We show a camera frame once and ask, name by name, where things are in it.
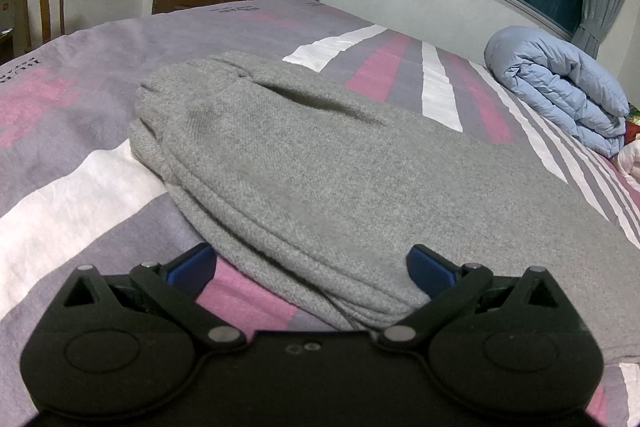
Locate grey pants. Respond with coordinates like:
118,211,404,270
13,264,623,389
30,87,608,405
129,52,639,362

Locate red folded clothes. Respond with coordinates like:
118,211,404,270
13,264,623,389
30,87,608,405
625,104,640,144

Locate folded white pink blanket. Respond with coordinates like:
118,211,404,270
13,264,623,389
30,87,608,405
615,135,640,188

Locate striped bed sheet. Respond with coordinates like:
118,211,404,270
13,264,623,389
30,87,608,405
1,0,639,426

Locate folded light blue duvet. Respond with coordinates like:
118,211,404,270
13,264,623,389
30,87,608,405
484,26,629,158

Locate dark cabinet corner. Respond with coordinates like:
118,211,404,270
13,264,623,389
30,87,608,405
0,0,15,64

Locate wooden chair by wall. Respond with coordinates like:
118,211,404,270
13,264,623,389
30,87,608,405
21,0,66,52

